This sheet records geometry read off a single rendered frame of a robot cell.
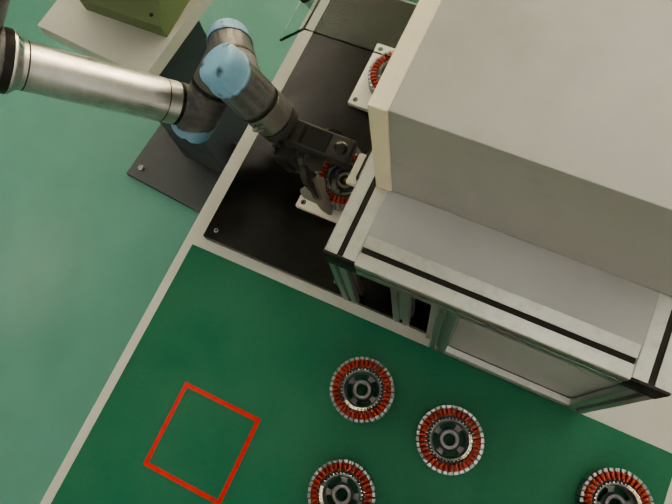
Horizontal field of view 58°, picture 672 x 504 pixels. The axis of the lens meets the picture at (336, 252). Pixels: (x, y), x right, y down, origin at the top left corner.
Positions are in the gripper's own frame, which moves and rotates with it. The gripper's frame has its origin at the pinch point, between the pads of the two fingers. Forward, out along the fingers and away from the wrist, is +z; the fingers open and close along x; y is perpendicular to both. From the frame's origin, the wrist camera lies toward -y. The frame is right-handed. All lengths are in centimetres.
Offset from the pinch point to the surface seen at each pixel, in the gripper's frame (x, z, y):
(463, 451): 36, 21, -31
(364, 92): -20.1, -1.8, 5.6
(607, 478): 30, 30, -51
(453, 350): 21.1, 16.4, -25.0
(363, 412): 37.2, 11.0, -16.7
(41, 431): 83, 31, 104
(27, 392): 75, 26, 114
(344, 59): -26.4, -4.6, 12.7
